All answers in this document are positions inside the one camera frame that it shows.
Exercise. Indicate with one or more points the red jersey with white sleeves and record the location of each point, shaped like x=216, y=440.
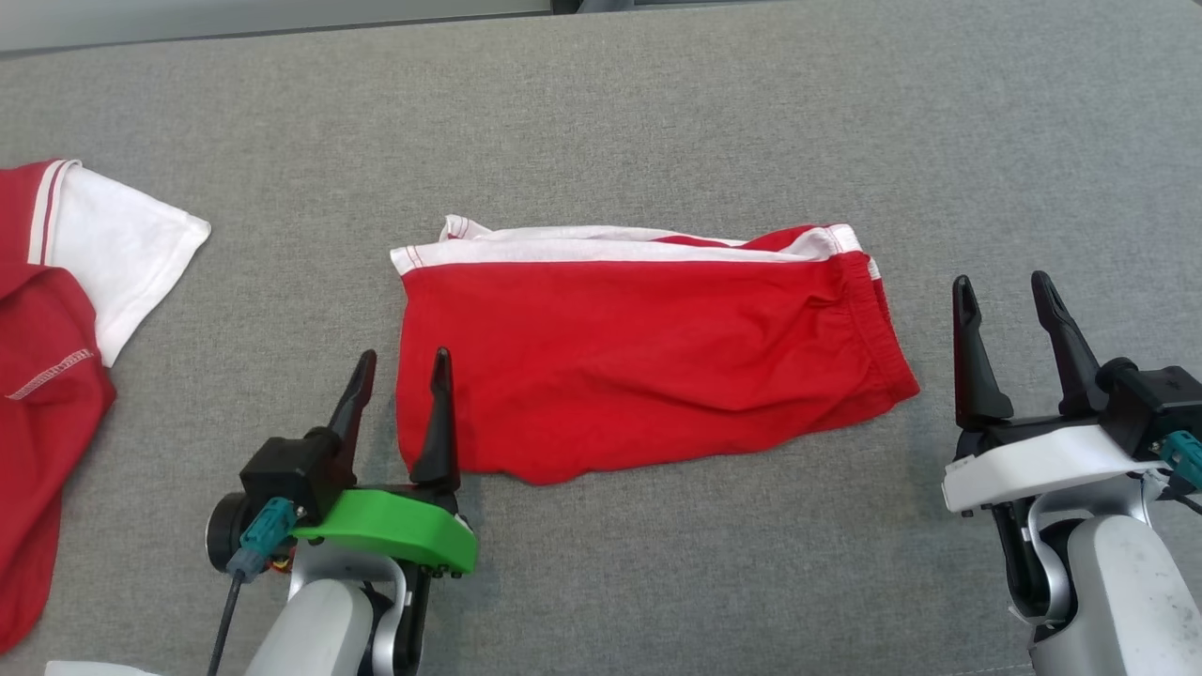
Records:
x=47, y=404

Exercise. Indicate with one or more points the red shorts with white stripe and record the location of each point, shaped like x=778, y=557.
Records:
x=639, y=357

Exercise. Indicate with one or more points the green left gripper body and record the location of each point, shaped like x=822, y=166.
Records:
x=394, y=530

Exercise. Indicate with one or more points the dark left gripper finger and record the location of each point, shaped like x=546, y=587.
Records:
x=439, y=441
x=357, y=408

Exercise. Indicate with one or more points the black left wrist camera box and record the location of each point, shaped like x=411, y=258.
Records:
x=286, y=469

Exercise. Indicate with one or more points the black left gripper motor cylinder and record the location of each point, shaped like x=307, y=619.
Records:
x=223, y=530

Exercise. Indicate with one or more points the white robot base edge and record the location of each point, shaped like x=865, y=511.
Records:
x=94, y=669

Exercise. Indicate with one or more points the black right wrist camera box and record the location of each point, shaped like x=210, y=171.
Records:
x=1160, y=399

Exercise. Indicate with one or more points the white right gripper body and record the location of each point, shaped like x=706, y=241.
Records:
x=1033, y=465

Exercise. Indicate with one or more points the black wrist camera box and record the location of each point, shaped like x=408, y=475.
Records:
x=286, y=469
x=1160, y=399

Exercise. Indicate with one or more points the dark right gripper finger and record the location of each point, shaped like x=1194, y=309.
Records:
x=1066, y=343
x=975, y=376

